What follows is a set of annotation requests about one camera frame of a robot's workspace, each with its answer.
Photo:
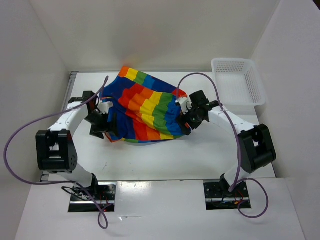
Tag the white plastic basket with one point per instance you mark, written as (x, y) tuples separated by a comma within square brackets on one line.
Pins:
[(238, 82)]

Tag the rainbow striped shorts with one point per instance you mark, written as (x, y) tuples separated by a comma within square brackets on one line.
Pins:
[(144, 108)]

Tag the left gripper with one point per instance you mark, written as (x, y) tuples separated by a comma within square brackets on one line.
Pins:
[(97, 131)]

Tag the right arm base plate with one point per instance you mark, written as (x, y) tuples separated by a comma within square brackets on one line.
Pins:
[(216, 199)]

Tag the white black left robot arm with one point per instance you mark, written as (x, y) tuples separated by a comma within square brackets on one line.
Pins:
[(55, 148)]

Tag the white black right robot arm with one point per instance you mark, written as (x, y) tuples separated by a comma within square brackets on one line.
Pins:
[(255, 147)]

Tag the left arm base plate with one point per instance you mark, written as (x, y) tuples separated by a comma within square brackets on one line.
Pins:
[(80, 202)]

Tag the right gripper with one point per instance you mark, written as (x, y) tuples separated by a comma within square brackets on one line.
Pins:
[(183, 118)]

